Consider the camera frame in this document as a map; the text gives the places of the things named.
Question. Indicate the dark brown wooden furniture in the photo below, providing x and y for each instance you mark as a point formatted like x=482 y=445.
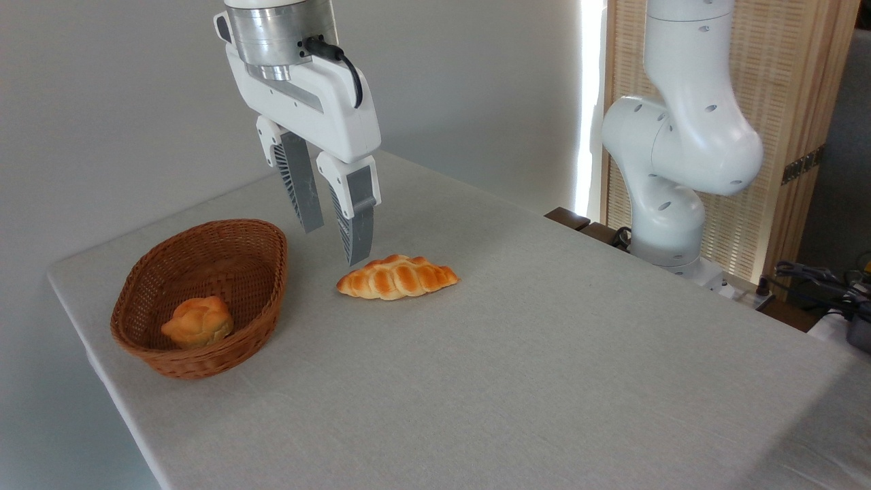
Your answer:
x=568 y=218

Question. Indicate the round knotted bread bun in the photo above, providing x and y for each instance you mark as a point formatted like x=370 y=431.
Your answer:
x=199 y=323

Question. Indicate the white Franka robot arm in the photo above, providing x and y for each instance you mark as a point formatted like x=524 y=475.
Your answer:
x=687 y=136

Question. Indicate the grey tablecloth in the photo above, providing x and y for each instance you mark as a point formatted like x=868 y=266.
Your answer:
x=510 y=381

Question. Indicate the long braided bread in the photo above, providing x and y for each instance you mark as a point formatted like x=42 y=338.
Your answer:
x=398 y=278

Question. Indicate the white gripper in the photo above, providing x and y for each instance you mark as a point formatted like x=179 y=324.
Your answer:
x=333 y=116

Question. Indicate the brown wicker basket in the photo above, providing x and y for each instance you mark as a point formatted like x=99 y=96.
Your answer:
x=224 y=262

